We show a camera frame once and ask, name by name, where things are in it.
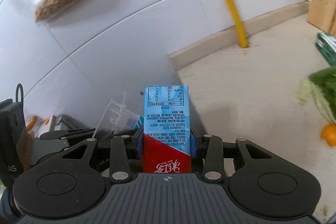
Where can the green white box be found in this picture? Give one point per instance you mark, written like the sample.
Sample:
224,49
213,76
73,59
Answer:
326,45

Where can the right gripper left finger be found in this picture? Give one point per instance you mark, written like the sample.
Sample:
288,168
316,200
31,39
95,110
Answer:
126,152

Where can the orange peel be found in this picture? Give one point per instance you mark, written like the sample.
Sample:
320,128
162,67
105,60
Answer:
329,134

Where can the red blue drink carton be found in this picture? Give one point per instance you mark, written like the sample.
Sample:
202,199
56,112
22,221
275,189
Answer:
166,130

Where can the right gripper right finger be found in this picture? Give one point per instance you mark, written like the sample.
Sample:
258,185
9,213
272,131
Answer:
207,158

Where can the wooden knife block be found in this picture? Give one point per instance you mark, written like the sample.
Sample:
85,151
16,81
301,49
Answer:
322,15

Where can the light green cabbage leaves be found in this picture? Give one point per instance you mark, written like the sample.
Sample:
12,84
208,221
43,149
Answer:
320,87

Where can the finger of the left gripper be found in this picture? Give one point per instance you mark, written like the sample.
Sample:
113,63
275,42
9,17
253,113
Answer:
72,134

